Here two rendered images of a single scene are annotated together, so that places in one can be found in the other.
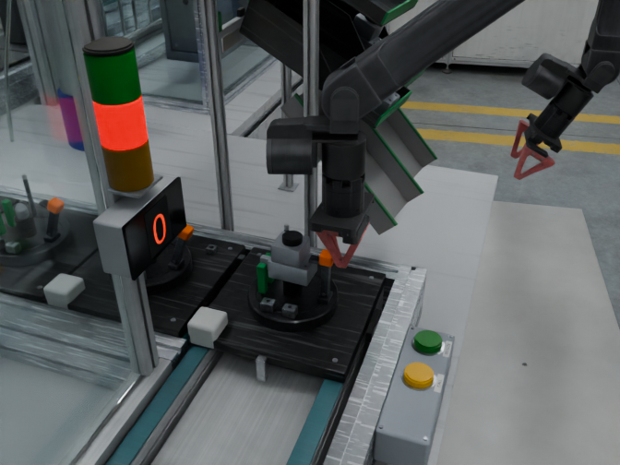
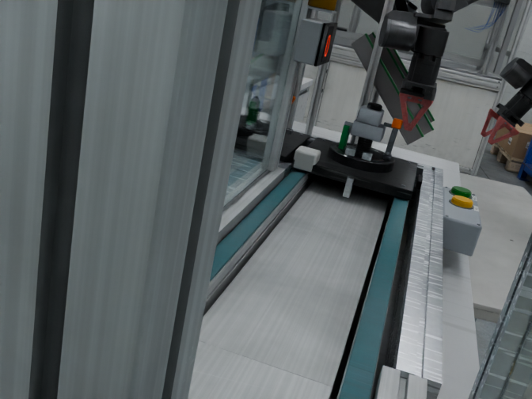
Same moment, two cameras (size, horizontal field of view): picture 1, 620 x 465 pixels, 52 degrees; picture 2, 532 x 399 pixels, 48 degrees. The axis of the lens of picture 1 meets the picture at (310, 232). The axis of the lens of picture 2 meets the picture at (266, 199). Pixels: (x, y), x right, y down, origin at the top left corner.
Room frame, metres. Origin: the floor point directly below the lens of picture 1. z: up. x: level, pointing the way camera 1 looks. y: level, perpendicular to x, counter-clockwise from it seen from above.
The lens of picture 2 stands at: (-0.43, 0.36, 1.28)
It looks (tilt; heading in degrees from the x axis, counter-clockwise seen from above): 20 degrees down; 353
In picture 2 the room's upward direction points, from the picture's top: 12 degrees clockwise
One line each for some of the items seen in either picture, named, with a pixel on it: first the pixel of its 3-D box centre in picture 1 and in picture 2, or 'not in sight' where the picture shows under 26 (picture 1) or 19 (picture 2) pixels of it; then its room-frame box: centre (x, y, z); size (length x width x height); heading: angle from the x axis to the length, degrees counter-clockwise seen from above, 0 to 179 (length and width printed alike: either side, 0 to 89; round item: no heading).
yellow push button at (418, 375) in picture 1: (418, 376); (461, 203); (0.62, -0.15, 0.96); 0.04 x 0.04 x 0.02
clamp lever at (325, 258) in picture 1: (320, 272); (389, 135); (0.76, -0.02, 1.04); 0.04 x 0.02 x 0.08; 71
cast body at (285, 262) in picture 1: (286, 253); (366, 119); (0.77, 0.04, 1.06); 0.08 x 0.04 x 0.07; 69
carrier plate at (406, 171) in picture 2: (292, 306); (359, 165); (0.77, 0.03, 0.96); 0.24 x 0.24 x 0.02; 71
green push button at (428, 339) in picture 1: (427, 343); (460, 193); (0.68, -0.17, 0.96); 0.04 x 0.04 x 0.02
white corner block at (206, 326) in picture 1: (208, 327); (305, 159); (0.71, 0.15, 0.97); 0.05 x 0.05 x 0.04; 71
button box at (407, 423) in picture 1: (416, 392); (456, 218); (0.62, -0.15, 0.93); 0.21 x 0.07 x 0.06; 161
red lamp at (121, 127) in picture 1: (121, 119); not in sight; (0.63, 0.20, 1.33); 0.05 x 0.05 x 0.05
